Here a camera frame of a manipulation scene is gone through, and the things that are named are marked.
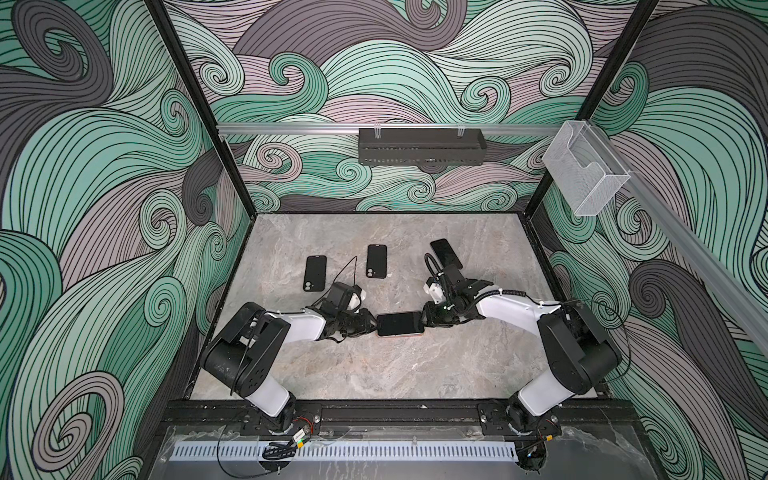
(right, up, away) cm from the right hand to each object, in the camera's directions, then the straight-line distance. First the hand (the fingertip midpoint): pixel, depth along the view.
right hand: (423, 322), depth 88 cm
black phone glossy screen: (+11, +20, +18) cm, 29 cm away
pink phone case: (-1, -3, -1) cm, 4 cm away
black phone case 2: (-14, +17, +16) cm, 27 cm away
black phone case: (-36, +13, +13) cm, 40 cm away
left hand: (-14, -1, 0) cm, 14 cm away
